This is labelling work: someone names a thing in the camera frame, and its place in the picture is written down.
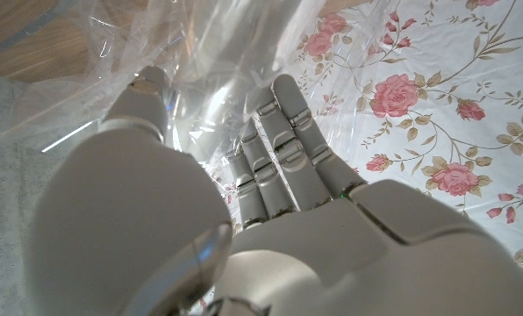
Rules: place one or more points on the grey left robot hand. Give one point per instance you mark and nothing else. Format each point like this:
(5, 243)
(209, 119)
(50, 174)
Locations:
(288, 263)

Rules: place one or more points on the transparent cling film sheet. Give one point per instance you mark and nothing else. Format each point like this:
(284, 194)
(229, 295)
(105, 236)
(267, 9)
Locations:
(112, 52)

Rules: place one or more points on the floral print curtain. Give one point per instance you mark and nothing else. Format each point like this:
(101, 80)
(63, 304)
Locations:
(441, 109)

